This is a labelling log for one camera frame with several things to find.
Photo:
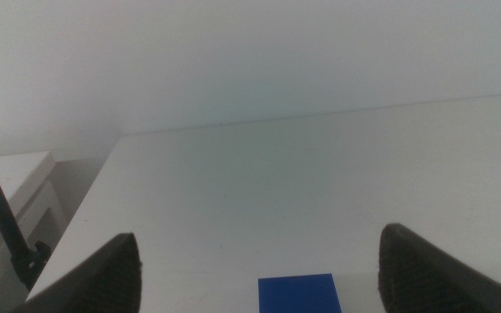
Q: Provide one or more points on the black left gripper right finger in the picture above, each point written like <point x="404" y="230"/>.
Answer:
<point x="420" y="278"/>

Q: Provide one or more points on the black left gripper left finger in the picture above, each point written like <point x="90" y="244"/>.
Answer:
<point x="102" y="282"/>

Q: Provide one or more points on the blue cube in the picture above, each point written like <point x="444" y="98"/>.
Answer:
<point x="298" y="295"/>

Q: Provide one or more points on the white side table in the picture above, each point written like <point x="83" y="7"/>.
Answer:
<point x="15" y="174"/>

